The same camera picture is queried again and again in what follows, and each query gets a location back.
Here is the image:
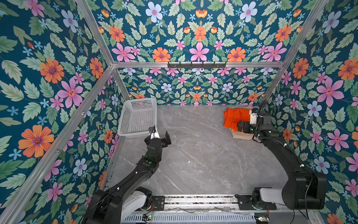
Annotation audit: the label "white vented cable duct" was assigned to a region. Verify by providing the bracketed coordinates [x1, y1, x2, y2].
[122, 213, 256, 224]

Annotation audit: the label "black hook rail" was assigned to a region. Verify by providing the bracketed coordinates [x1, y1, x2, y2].
[167, 62, 227, 69]

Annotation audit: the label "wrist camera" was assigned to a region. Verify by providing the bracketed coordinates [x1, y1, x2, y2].
[149, 126, 160, 140]
[249, 108, 272, 126]

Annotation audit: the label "white perforated plastic basket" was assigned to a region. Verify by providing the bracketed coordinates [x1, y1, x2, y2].
[117, 98, 157, 138]

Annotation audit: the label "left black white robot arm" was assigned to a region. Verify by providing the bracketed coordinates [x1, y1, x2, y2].
[82, 127, 172, 224]

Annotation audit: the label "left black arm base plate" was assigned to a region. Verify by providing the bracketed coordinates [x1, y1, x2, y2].
[150, 196, 166, 211]

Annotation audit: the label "beige drawstring shorts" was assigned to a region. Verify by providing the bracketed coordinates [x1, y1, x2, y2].
[229, 128, 254, 140]

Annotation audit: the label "orange shorts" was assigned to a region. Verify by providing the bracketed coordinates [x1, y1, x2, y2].
[224, 108, 251, 132]

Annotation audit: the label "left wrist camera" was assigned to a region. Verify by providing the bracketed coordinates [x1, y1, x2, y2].
[149, 126, 160, 140]

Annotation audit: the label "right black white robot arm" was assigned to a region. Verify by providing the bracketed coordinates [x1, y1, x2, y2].
[237, 121, 327, 210]

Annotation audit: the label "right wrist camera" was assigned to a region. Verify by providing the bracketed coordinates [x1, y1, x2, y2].
[249, 108, 272, 126]

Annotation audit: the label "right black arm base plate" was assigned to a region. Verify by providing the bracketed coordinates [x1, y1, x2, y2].
[235, 195, 277, 211]

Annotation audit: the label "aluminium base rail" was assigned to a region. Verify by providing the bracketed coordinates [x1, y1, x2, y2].
[86, 194, 318, 214]

